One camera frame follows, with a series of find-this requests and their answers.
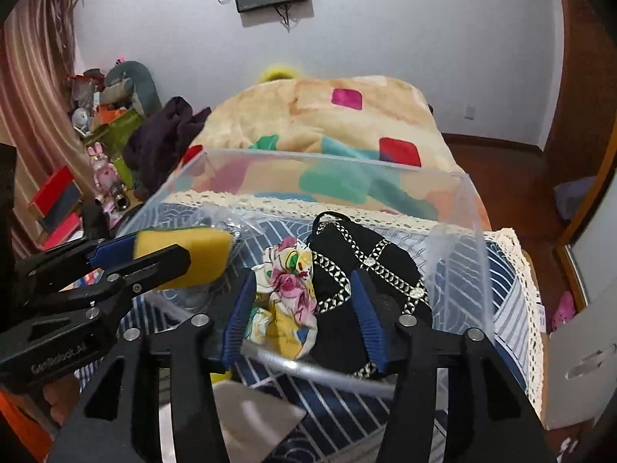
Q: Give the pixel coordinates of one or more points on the white wall socket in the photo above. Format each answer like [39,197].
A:
[470,112]

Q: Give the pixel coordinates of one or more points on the yellow plush toy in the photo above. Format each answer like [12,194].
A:
[279,73]

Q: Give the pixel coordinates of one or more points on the black cloth with silver pattern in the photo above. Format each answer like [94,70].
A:
[332,255]

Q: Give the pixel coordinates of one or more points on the clear plastic storage box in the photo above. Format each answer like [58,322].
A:
[455,260]

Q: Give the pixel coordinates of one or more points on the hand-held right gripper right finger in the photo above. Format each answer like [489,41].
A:
[369,318]

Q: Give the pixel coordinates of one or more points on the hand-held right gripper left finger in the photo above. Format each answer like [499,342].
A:
[239,316]

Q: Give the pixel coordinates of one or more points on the green plush toy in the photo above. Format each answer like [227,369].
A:
[130,82]

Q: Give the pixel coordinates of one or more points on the wooden framed door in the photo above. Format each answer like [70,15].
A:
[608,193]

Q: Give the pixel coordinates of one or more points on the white toy figure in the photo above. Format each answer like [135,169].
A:
[80,119]

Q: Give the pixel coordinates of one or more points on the red box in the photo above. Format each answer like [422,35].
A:
[53,197]

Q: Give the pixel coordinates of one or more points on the pink slipper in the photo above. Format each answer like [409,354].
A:
[564,311]

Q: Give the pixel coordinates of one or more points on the dark purple garment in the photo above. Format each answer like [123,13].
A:
[164,141]

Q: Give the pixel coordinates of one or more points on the yellow sponge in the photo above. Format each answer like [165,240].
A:
[193,242]

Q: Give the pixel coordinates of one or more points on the pink bunny toy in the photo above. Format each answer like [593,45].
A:
[102,166]

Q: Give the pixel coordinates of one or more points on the striped pink curtain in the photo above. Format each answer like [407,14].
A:
[29,82]

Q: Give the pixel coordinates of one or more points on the grey cloth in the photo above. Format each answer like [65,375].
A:
[574,198]

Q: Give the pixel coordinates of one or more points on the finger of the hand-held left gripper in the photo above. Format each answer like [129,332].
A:
[154,266]
[113,252]

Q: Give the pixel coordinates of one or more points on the beige blanket with coloured squares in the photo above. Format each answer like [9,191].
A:
[299,115]

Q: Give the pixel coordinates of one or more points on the green box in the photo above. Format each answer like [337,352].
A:
[115,132]

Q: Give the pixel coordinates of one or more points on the floral printed cloth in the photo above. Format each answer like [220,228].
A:
[285,283]

